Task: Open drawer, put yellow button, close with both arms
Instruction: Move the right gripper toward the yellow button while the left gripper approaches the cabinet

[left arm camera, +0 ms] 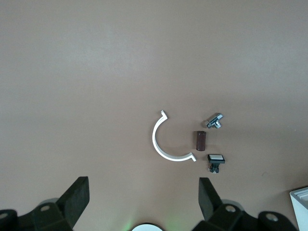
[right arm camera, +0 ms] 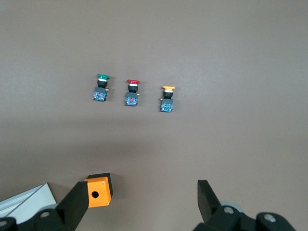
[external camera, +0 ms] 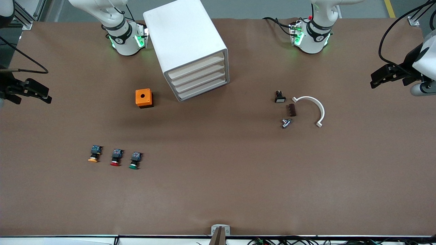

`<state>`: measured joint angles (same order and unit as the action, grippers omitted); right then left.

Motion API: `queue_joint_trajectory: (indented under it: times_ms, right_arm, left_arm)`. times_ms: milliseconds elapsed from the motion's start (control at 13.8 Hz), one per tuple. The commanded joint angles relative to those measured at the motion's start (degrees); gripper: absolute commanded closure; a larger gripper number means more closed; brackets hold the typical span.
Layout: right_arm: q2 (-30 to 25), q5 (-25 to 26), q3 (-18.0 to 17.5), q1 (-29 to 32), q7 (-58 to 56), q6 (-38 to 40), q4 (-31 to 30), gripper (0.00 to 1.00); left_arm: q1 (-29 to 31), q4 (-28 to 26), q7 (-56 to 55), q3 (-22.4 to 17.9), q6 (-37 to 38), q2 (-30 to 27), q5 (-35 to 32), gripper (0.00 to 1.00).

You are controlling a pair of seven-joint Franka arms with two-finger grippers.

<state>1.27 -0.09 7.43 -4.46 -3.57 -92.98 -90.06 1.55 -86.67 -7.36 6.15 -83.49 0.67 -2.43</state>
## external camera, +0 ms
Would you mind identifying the white drawer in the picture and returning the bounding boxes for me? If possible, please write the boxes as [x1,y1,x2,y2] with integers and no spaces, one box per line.
[173,70,226,94]
[170,61,226,87]
[176,78,227,101]

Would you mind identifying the red push button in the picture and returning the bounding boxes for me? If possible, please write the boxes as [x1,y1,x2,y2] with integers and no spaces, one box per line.
[110,149,124,167]

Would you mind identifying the yellow push button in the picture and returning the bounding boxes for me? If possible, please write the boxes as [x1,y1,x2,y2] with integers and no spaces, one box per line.
[88,145,103,163]

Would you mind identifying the green push button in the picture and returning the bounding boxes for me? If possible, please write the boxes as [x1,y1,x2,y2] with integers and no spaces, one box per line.
[129,151,143,170]

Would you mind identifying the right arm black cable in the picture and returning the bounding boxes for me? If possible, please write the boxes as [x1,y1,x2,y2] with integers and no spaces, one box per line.
[0,35,49,75]

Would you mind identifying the white drawer cabinet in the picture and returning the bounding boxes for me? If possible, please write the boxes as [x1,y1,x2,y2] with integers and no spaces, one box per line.
[143,0,230,102]

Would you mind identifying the orange button box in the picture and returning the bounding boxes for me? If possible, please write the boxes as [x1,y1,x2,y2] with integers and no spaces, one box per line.
[135,89,154,109]

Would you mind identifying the grey mount bracket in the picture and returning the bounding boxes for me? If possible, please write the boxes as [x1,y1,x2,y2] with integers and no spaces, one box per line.
[211,224,231,236]

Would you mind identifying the black base cable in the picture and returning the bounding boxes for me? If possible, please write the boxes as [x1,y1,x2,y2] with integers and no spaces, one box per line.
[262,16,294,36]

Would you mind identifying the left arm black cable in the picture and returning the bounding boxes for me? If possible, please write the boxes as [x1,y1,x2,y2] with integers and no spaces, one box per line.
[378,0,436,79]

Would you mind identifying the brown camera post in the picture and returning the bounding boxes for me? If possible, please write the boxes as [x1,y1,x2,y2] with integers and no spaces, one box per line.
[209,227,227,245]

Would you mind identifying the white semicircular bracket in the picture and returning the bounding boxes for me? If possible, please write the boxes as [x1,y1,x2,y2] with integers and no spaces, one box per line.
[292,96,325,128]

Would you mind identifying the aluminium frame profile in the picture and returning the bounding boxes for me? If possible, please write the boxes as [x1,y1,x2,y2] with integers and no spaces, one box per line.
[407,0,436,27]
[13,0,47,30]

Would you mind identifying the white plastic tray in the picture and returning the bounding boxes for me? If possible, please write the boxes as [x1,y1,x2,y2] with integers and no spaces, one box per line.
[168,52,225,79]

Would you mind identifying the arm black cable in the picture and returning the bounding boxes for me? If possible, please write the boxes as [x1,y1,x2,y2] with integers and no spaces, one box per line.
[0,35,49,75]
[378,0,436,79]

